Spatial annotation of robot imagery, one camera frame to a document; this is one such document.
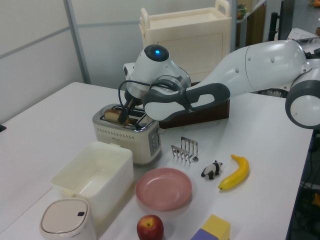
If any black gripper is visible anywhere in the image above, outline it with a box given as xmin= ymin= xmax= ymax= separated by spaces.
xmin=119 ymin=92 xmax=144 ymax=125

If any toast bread slice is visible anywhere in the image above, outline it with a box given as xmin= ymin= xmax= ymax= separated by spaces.
xmin=104 ymin=108 xmax=134 ymax=125

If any pink plate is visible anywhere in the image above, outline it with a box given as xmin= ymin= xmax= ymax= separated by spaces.
xmin=135 ymin=167 xmax=193 ymax=212

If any cream and chrome toaster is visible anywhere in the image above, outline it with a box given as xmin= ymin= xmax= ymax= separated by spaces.
xmin=92 ymin=103 xmax=161 ymax=167

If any metal toast rack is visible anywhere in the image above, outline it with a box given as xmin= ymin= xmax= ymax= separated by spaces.
xmin=171 ymin=136 xmax=200 ymax=164

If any white rectangular plastic container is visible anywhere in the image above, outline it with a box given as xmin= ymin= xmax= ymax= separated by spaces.
xmin=50 ymin=141 xmax=135 ymax=225

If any white appliance on left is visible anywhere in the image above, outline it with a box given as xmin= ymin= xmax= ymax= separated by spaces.
xmin=157 ymin=81 xmax=231 ymax=130

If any cream microwave oven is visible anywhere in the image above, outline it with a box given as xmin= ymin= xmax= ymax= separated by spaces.
xmin=139 ymin=0 xmax=232 ymax=83

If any panda figurine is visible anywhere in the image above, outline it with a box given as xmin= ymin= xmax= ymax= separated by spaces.
xmin=201 ymin=160 xmax=224 ymax=180

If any red apple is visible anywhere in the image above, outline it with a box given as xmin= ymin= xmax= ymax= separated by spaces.
xmin=136 ymin=214 xmax=165 ymax=240

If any yellow banana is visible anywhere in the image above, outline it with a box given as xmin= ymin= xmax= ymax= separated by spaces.
xmin=218 ymin=154 xmax=250 ymax=191

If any small white lidded bin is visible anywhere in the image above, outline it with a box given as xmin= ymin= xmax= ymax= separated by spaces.
xmin=39 ymin=197 xmax=97 ymax=240

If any purple foam block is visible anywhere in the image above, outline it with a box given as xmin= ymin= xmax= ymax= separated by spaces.
xmin=190 ymin=227 xmax=218 ymax=240

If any yellow foam block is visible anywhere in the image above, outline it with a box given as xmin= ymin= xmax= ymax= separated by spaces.
xmin=201 ymin=213 xmax=231 ymax=240

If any wooden background shelf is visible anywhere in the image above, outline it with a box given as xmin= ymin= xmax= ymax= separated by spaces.
xmin=235 ymin=0 xmax=268 ymax=49

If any black background stand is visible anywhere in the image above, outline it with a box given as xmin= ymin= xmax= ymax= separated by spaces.
xmin=268 ymin=11 xmax=285 ymax=42

